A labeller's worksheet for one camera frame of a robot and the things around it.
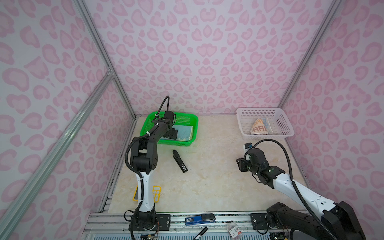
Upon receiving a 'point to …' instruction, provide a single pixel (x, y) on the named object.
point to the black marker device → (179, 161)
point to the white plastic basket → (280, 126)
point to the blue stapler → (202, 218)
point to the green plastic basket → (181, 119)
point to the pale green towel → (185, 133)
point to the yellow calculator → (156, 192)
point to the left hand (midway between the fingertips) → (170, 132)
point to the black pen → (203, 231)
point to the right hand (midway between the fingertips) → (239, 158)
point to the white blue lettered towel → (261, 126)
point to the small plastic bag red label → (234, 231)
